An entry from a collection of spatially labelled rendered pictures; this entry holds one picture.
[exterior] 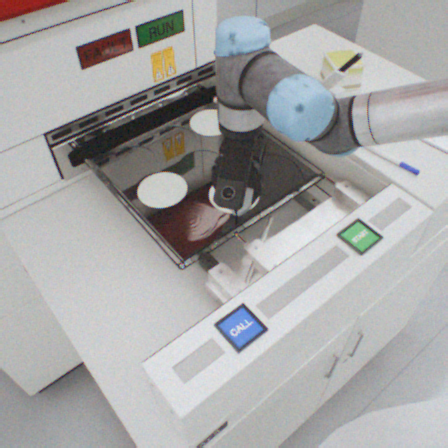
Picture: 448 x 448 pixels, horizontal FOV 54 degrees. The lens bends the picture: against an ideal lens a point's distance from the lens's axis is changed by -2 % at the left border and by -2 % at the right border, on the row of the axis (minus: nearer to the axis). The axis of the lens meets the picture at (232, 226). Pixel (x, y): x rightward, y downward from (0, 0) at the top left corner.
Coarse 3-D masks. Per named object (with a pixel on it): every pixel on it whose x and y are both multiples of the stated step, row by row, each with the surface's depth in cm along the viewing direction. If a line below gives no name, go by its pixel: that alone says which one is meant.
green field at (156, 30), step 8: (176, 16) 92; (152, 24) 89; (160, 24) 91; (168, 24) 92; (176, 24) 93; (144, 32) 89; (152, 32) 91; (160, 32) 92; (168, 32) 93; (176, 32) 94; (144, 40) 91; (152, 40) 92
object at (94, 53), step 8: (128, 32) 87; (104, 40) 85; (112, 40) 86; (120, 40) 87; (128, 40) 88; (80, 48) 83; (88, 48) 84; (96, 48) 85; (104, 48) 86; (112, 48) 87; (120, 48) 88; (128, 48) 89; (88, 56) 85; (96, 56) 86; (104, 56) 87; (112, 56) 88; (88, 64) 86
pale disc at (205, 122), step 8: (200, 112) 106; (208, 112) 106; (216, 112) 106; (192, 120) 104; (200, 120) 104; (208, 120) 104; (216, 120) 104; (192, 128) 102; (200, 128) 102; (208, 128) 102; (216, 128) 102
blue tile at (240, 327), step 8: (240, 312) 64; (232, 320) 63; (240, 320) 63; (248, 320) 63; (224, 328) 63; (232, 328) 63; (240, 328) 63; (248, 328) 63; (256, 328) 63; (232, 336) 62; (240, 336) 62; (248, 336) 62; (240, 344) 61
